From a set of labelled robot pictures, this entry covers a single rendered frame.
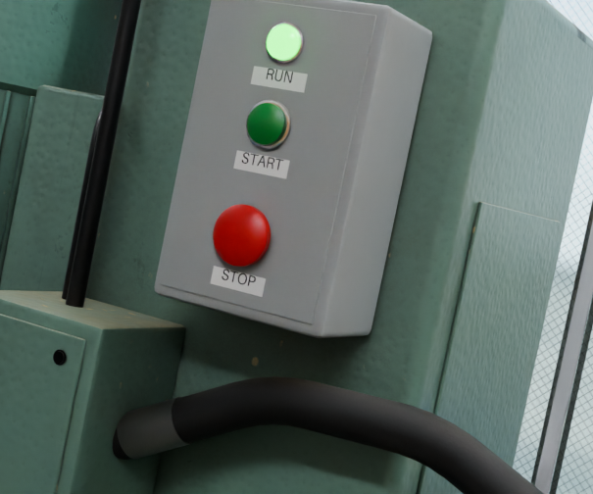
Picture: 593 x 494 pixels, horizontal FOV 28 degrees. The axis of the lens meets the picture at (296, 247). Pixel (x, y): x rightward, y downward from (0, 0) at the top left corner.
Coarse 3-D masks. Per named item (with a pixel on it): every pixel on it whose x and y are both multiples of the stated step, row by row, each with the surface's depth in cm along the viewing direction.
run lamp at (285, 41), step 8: (280, 24) 57; (288, 24) 57; (272, 32) 57; (280, 32) 57; (288, 32) 56; (296, 32) 56; (272, 40) 57; (280, 40) 57; (288, 40) 56; (296, 40) 56; (304, 40) 57; (272, 48) 57; (280, 48) 57; (288, 48) 56; (296, 48) 56; (272, 56) 57; (280, 56) 57; (288, 56) 56; (296, 56) 57
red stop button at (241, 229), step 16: (240, 208) 57; (256, 208) 57; (224, 224) 57; (240, 224) 57; (256, 224) 56; (224, 240) 57; (240, 240) 57; (256, 240) 56; (224, 256) 57; (240, 256) 57; (256, 256) 56
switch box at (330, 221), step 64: (256, 0) 58; (320, 0) 57; (256, 64) 58; (320, 64) 56; (384, 64) 55; (192, 128) 59; (320, 128) 56; (384, 128) 57; (192, 192) 59; (256, 192) 57; (320, 192) 56; (384, 192) 59; (192, 256) 59; (320, 256) 56; (384, 256) 60; (256, 320) 57; (320, 320) 56
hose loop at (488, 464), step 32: (256, 384) 59; (288, 384) 58; (320, 384) 58; (128, 416) 62; (160, 416) 61; (192, 416) 60; (224, 416) 59; (256, 416) 59; (288, 416) 58; (320, 416) 57; (352, 416) 56; (384, 416) 56; (416, 416) 56; (128, 448) 62; (160, 448) 61; (384, 448) 56; (416, 448) 55; (448, 448) 54; (480, 448) 54; (448, 480) 55; (480, 480) 54; (512, 480) 53
